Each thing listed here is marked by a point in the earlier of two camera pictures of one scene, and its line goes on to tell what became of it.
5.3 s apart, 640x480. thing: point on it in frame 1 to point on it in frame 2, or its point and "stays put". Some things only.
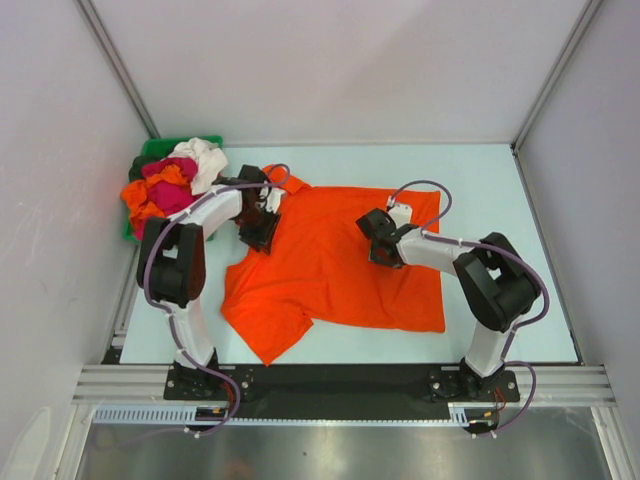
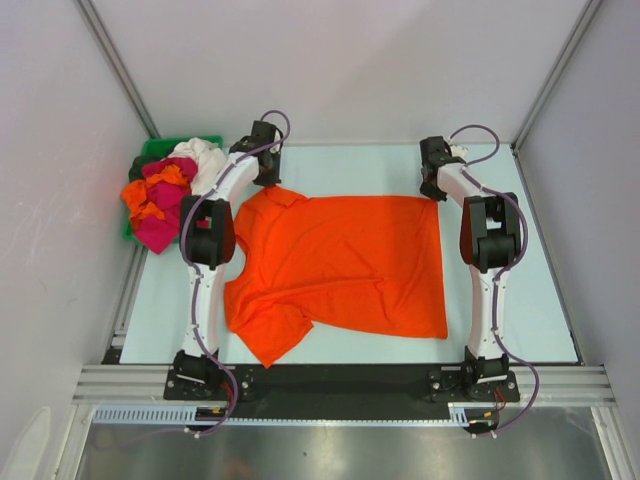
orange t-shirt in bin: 134,193 stays put
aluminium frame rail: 137,384 stays put
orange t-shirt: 320,270 stays put
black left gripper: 263,240 to 275,178
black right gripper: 373,258 to 439,196
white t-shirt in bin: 211,161 stays put
